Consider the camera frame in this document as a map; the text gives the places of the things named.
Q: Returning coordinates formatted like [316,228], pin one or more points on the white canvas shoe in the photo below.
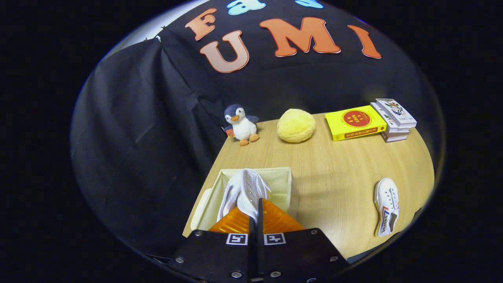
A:
[245,188]
[387,200]

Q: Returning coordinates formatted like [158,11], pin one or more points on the white paperback book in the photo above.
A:
[383,116]

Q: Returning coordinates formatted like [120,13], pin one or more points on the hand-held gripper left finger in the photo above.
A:
[220,255]

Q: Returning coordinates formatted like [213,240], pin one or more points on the penguin plush toy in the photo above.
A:
[241,125]

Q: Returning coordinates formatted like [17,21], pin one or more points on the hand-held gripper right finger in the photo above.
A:
[260,216]

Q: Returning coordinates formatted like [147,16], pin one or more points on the yellow round plush toy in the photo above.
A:
[295,125]

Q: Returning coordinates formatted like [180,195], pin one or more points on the beige fabric storage box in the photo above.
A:
[279,184]

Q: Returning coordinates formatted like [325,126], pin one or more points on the yellow book with red circle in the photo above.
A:
[353,120]

